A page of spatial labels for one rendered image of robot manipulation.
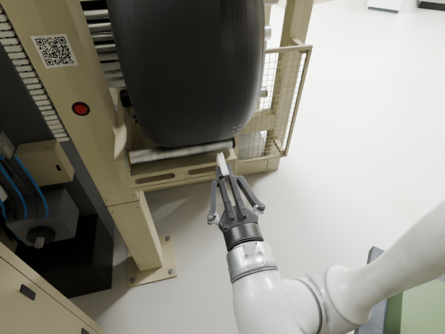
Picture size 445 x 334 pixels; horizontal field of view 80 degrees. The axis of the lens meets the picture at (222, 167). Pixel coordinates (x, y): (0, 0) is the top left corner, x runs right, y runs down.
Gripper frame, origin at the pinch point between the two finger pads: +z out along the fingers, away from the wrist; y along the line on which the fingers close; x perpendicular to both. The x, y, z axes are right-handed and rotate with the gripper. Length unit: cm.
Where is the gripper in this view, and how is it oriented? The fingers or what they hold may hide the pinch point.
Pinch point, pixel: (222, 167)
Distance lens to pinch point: 64.0
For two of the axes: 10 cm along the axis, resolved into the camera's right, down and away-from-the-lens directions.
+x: -0.3, 6.0, 8.0
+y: -9.7, 1.7, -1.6
